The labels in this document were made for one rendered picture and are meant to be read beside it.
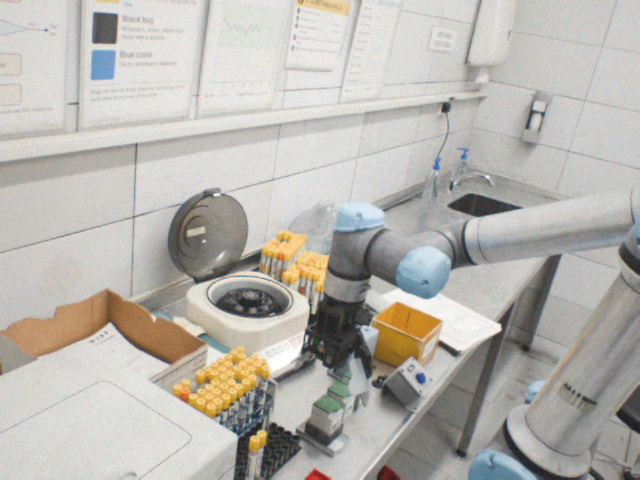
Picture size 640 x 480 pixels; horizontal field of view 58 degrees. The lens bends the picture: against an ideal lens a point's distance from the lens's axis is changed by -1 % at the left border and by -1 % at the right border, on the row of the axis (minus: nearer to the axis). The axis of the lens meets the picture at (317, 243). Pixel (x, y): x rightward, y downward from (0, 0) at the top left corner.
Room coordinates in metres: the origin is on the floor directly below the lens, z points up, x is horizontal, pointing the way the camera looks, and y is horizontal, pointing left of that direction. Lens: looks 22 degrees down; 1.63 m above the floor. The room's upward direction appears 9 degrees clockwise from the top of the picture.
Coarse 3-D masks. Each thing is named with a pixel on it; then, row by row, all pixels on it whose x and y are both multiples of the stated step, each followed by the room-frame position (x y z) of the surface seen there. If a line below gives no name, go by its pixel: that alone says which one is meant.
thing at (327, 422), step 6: (312, 408) 0.88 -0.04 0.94; (318, 408) 0.87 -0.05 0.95; (312, 414) 0.88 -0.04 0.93; (318, 414) 0.87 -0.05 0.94; (324, 414) 0.86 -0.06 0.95; (330, 414) 0.86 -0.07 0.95; (336, 414) 0.87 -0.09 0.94; (342, 414) 0.89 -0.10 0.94; (312, 420) 0.88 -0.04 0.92; (318, 420) 0.87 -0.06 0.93; (324, 420) 0.86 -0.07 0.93; (330, 420) 0.86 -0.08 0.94; (336, 420) 0.87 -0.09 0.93; (318, 426) 0.87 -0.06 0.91; (324, 426) 0.86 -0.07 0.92; (330, 426) 0.86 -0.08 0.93; (336, 426) 0.87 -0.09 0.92; (330, 432) 0.86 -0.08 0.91
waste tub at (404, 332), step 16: (400, 304) 1.31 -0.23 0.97; (384, 320) 1.26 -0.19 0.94; (400, 320) 1.30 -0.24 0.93; (416, 320) 1.28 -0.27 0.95; (432, 320) 1.26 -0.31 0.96; (384, 336) 1.18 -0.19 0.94; (400, 336) 1.16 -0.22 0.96; (416, 336) 1.28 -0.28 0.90; (432, 336) 1.19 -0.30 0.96; (384, 352) 1.18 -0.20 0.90; (400, 352) 1.16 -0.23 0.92; (416, 352) 1.14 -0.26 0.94; (432, 352) 1.23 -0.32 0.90
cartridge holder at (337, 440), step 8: (304, 424) 0.90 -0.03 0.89; (312, 424) 0.87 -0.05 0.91; (296, 432) 0.88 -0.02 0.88; (304, 432) 0.88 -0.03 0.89; (312, 432) 0.87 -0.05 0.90; (320, 432) 0.86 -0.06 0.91; (336, 432) 0.87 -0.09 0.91; (312, 440) 0.86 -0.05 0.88; (320, 440) 0.86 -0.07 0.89; (328, 440) 0.85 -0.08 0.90; (336, 440) 0.87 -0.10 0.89; (344, 440) 0.87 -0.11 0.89; (328, 448) 0.84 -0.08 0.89; (336, 448) 0.85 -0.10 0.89
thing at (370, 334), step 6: (366, 330) 1.14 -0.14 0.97; (372, 330) 1.15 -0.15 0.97; (366, 336) 1.12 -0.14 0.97; (372, 336) 1.13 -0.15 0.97; (366, 342) 1.11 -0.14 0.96; (372, 342) 1.13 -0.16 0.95; (372, 348) 1.14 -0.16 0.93; (372, 354) 1.15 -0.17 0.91; (348, 360) 1.07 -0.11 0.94; (372, 360) 1.15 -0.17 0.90; (348, 366) 1.07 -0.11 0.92; (330, 372) 1.09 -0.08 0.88; (336, 372) 1.08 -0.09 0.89; (342, 372) 1.08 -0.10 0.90; (342, 378) 1.07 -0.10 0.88
